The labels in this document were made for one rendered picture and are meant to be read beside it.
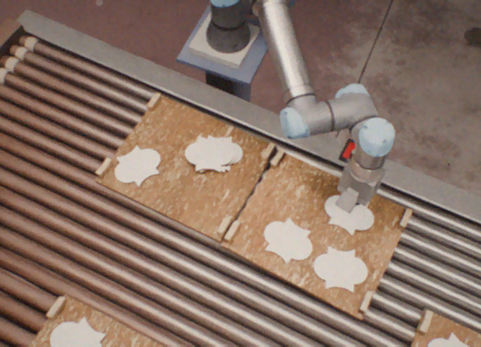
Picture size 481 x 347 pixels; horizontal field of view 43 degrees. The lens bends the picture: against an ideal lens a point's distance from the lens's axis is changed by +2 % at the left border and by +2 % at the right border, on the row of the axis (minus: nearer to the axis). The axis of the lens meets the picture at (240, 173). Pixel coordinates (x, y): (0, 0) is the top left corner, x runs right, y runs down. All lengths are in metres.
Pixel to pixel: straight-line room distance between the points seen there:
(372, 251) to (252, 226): 0.33
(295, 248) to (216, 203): 0.26
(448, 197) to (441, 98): 1.46
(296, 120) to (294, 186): 0.39
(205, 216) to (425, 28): 2.15
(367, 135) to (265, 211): 0.46
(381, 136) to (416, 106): 1.82
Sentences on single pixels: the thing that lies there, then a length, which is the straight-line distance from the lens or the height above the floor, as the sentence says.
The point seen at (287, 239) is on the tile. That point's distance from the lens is 1.65.
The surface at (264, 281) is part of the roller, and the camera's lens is 1.63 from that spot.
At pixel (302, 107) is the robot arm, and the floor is 1.33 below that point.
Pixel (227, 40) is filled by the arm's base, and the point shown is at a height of 0.95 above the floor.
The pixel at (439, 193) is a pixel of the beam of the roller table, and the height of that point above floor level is 0.91.
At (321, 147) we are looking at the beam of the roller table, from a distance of 1.84.
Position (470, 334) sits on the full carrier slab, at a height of 0.94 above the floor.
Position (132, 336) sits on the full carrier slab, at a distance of 1.59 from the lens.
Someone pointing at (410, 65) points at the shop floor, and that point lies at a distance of 3.34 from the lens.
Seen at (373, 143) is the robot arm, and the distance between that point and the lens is 1.36.
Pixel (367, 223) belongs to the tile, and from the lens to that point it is 1.70.
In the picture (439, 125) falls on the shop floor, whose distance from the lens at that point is 3.15.
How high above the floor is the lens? 2.45
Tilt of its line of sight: 59 degrees down
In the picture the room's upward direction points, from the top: 1 degrees clockwise
